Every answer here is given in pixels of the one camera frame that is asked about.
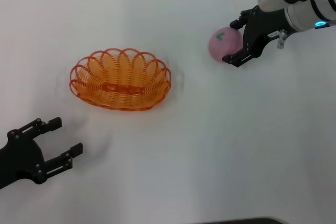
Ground pink peach with green leaf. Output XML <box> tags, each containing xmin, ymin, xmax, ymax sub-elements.
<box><xmin>208</xmin><ymin>26</ymin><xmax>244</xmax><ymax>63</ymax></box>

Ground right wrist connector cable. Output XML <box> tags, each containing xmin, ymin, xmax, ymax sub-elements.
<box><xmin>277</xmin><ymin>28</ymin><xmax>297</xmax><ymax>49</ymax></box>

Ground dark rounded robot base edge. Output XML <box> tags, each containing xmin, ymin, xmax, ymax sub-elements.
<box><xmin>194</xmin><ymin>216</ymin><xmax>289</xmax><ymax>224</ymax></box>

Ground orange plastic woven basket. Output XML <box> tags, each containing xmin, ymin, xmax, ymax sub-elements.
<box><xmin>69</xmin><ymin>47</ymin><xmax>173</xmax><ymax>112</ymax></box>

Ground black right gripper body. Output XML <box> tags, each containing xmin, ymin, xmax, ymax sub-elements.
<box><xmin>242</xmin><ymin>6</ymin><xmax>291</xmax><ymax>59</ymax></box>

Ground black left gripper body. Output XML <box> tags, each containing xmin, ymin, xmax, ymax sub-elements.
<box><xmin>0</xmin><ymin>129</ymin><xmax>45</xmax><ymax>189</ymax></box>

